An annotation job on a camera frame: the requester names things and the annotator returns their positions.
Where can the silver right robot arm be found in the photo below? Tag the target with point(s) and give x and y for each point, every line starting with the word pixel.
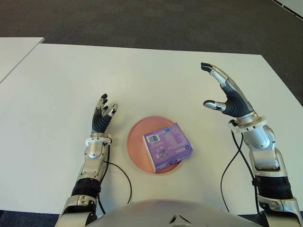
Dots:
pixel 267 156

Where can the white neighbouring table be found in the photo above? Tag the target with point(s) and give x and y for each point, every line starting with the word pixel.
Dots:
pixel 14 54

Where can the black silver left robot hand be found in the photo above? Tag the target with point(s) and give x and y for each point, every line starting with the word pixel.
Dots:
pixel 99 121

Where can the white panel with dark seam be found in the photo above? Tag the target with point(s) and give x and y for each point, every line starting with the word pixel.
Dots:
pixel 293 6

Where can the silver robot torso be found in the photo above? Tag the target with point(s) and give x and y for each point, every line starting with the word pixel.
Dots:
pixel 154 212

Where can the purple tissue paper pack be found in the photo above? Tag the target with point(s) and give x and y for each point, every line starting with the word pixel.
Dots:
pixel 168 146

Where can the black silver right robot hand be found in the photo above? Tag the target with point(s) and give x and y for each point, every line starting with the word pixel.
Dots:
pixel 237 104

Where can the round pink plate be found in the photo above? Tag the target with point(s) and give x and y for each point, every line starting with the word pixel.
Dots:
pixel 136 146

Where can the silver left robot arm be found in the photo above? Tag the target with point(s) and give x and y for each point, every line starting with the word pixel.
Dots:
pixel 93 153

